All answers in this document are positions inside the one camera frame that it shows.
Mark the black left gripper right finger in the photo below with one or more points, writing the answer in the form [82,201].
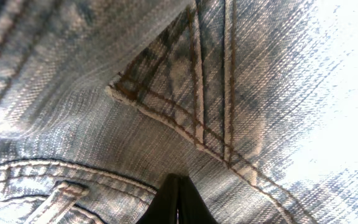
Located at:
[191,207]

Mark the light blue denim shorts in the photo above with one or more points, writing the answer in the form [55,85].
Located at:
[255,101]

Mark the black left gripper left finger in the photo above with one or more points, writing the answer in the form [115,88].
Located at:
[163,208]

